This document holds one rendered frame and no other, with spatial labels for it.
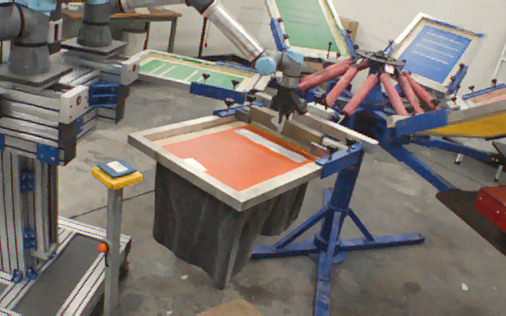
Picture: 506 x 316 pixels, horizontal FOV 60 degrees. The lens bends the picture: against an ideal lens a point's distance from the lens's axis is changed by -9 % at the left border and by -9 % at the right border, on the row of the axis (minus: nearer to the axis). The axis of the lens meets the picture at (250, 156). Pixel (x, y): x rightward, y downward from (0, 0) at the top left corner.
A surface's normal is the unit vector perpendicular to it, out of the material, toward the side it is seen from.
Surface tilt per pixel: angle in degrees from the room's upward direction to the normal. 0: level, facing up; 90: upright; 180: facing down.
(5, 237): 90
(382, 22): 90
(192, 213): 92
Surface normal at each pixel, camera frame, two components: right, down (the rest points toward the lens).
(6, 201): -0.15, 0.37
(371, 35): -0.63, 0.21
